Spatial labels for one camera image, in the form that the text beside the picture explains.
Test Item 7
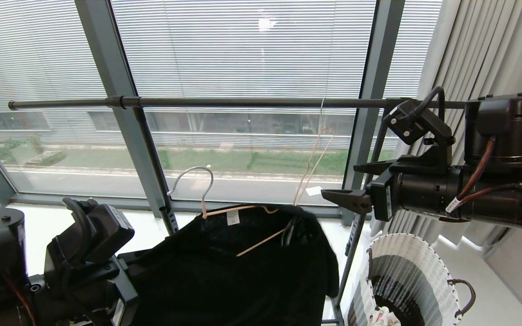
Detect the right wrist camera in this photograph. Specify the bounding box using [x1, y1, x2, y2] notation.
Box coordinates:
[382, 86, 455, 163]

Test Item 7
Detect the black garment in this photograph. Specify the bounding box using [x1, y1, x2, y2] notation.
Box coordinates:
[121, 204, 340, 326]

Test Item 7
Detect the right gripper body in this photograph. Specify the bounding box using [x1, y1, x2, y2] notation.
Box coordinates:
[370, 164, 465, 223]

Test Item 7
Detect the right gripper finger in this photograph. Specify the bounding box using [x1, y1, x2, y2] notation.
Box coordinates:
[354, 155, 400, 176]
[321, 189, 374, 215]

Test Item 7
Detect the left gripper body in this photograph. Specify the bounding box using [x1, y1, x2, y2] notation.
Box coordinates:
[30, 256, 140, 326]

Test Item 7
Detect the beige curtain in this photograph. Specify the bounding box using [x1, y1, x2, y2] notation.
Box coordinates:
[370, 0, 522, 259]

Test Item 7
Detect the black clothes rack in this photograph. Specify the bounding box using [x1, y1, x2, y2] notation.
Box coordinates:
[8, 96, 468, 326]

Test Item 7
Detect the white laundry basket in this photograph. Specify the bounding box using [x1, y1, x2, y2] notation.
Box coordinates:
[347, 233, 477, 326]

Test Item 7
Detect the window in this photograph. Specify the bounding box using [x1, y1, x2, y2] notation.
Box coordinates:
[0, 0, 443, 227]

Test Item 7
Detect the cream printed garment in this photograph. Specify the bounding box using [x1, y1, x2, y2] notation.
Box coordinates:
[369, 307, 402, 326]

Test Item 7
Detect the pink clothes hanger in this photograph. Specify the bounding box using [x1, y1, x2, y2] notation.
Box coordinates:
[167, 166, 298, 257]
[292, 97, 337, 207]

